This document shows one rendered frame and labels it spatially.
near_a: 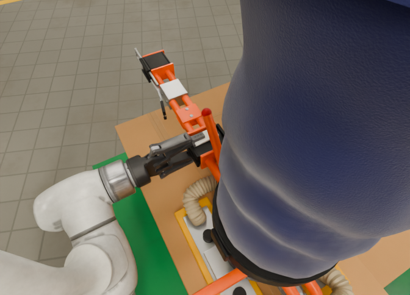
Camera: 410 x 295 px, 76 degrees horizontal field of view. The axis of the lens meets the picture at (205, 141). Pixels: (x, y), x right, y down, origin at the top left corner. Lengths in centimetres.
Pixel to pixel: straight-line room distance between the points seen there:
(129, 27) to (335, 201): 310
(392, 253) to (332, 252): 103
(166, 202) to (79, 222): 24
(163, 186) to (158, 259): 96
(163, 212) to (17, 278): 38
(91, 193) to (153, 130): 83
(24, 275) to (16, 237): 156
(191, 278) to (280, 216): 47
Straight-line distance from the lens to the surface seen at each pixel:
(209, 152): 63
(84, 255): 60
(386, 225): 23
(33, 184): 216
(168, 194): 76
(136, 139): 138
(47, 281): 51
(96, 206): 62
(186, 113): 73
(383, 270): 129
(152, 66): 87
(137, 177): 63
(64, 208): 63
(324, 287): 73
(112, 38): 310
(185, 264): 70
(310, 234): 27
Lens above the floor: 164
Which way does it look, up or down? 55 degrees down
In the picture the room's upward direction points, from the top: straight up
